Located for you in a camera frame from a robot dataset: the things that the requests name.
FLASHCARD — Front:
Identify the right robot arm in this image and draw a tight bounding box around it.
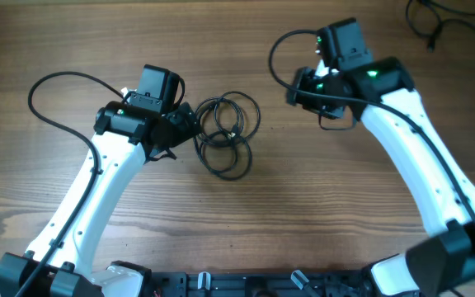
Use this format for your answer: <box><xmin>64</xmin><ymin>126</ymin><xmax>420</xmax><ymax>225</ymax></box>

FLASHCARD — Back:
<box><xmin>286</xmin><ymin>18</ymin><xmax>475</xmax><ymax>296</ymax></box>

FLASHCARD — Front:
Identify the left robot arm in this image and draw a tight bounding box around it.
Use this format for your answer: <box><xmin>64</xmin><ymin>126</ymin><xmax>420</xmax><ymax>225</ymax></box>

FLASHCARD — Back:
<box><xmin>0</xmin><ymin>65</ymin><xmax>200</xmax><ymax>296</ymax></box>

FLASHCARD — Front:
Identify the left camera black cable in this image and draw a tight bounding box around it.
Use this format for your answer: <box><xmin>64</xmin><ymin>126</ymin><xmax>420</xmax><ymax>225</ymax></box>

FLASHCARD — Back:
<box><xmin>14</xmin><ymin>71</ymin><xmax>125</xmax><ymax>297</ymax></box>

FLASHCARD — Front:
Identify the camera black cable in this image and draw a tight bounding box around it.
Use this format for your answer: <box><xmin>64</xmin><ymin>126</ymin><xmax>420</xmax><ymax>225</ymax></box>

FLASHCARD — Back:
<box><xmin>268</xmin><ymin>29</ymin><xmax>475</xmax><ymax>290</ymax></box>
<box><xmin>14</xmin><ymin>71</ymin><xmax>125</xmax><ymax>297</ymax></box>

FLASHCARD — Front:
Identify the right camera black cable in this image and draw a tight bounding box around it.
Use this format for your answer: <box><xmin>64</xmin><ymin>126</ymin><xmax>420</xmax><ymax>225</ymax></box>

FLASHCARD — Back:
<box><xmin>268</xmin><ymin>29</ymin><xmax>475</xmax><ymax>290</ymax></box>

